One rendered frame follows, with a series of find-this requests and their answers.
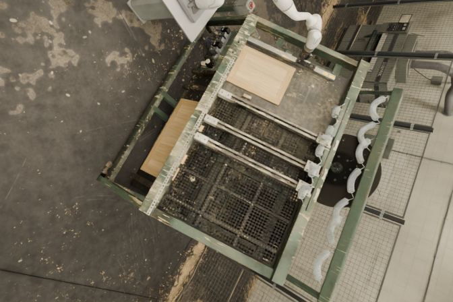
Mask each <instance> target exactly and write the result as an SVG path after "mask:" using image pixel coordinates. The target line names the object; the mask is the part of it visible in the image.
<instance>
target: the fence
mask: <svg viewBox="0 0 453 302"><path fill-rule="evenodd" d="M247 42H248V43H249V44H252V45H254V46H256V47H258V48H261V49H263V50H265V51H267V52H269V53H272V54H273V55H276V56H277V57H280V58H282V59H284V60H286V61H289V62H291V63H293V64H295V65H298V66H299V67H302V68H303V69H306V70H308V71H310V72H312V73H315V74H317V75H319V76H321V77H323V78H326V79H327V80H330V81H331V82H333V81H334V79H335V77H336V76H335V75H332V74H331V73H328V72H327V71H324V70H322V69H320V68H318V67H315V69H314V70H312V69H309V68H307V67H305V66H303V65H300V64H298V63H296V62H295V61H296V60H297V58H296V57H294V56H291V55H289V54H287V53H285V52H282V51H280V50H278V49H276V48H274V47H271V46H270V45H268V44H265V43H263V42H261V41H259V40H256V39H254V38H252V37H250V36H249V38H248V39H247ZM323 71H324V72H326V73H328V75H324V74H323ZM329 75H332V76H334V79H333V78H330V77H329Z"/></svg>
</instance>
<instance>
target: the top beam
mask: <svg viewBox="0 0 453 302"><path fill-rule="evenodd" d="M369 66H370V63H368V62H366V61H364V60H360V62H359V63H358V66H357V67H356V68H355V70H354V72H353V74H352V76H351V79H350V82H349V84H348V86H347V89H346V91H345V93H344V96H343V98H342V101H341V103H340V106H341V105H343V104H344V105H343V106H341V107H340V108H341V110H340V112H339V114H338V117H337V120H338V122H337V120H336V118H334V120H333V123H332V125H334V124H335V123H337V124H336V125H335V126H333V128H334V131H333V134H332V135H331V137H332V138H333V137H335V135H336V132H337V131H338V128H339V125H340V122H341V121H342V118H343V115H344V112H345V111H346V108H347V105H348V103H349V100H352V103H351V106H350V108H349V111H348V113H347V115H346V118H345V120H344V123H343V126H342V129H341V130H340V133H339V136H338V139H337V140H338V141H339V142H340V139H341V137H342V135H343V132H344V129H345V127H346V125H347V122H348V120H349V117H350V115H351V112H352V109H353V107H354V105H355V102H356V99H357V97H358V95H359V91H360V89H361V87H362V84H363V81H364V79H365V76H366V74H367V71H368V69H369ZM338 144H339V143H338ZM324 147H325V150H324V151H323V155H322V156H320V158H321V160H322V162H321V160H320V158H319V157H318V160H317V162H316V164H319V163H321V164H319V165H320V166H321V167H323V165H324V163H325V161H326V158H327V155H328V153H329V151H330V148H328V147H326V146H324ZM337 147H338V145H337ZM336 150H337V148H336ZM335 153H336V151H335V150H333V151H332V153H331V156H330V159H329V161H328V163H327V166H326V169H327V170H329V168H330V165H331V163H332V160H333V158H334V155H335ZM327 173H328V171H327ZM327 173H326V175H327ZM325 178H326V177H325ZM325 178H324V180H325ZM312 179H313V183H312V180H311V177H310V179H309V182H308V183H309V184H313V185H312V186H314V187H315V184H316V183H317V180H318V177H316V176H314V177H312ZM324 180H323V179H321V181H320V184H319V186H318V189H320V190H321V188H322V185H323V183H324ZM319 193H320V192H319ZM318 195H319V194H318ZM317 198H318V196H317ZM309 200H310V197H309V196H305V198H304V199H303V202H302V200H301V201H300V203H299V206H298V208H297V211H296V213H295V216H294V218H293V221H292V223H291V225H290V228H289V231H288V233H287V235H286V238H285V240H284V243H283V244H282V247H281V250H280V253H279V254H278V257H277V259H276V262H275V265H274V267H273V269H274V271H273V273H272V276H271V278H270V280H271V281H272V282H274V283H276V284H278V285H279V286H283V284H284V282H285V279H286V276H287V274H288V272H289V269H290V267H291V264H292V262H293V259H294V256H295V254H296V252H297V249H298V246H299V244H300V241H301V238H302V236H303V234H304V231H305V228H306V226H307V223H308V221H309V218H310V216H311V213H312V211H313V208H314V206H315V203H316V201H317V199H316V200H313V201H312V203H311V206H310V209H309V211H308V212H307V211H305V210H306V207H307V205H308V203H309ZM303 203H304V205H303Z"/></svg>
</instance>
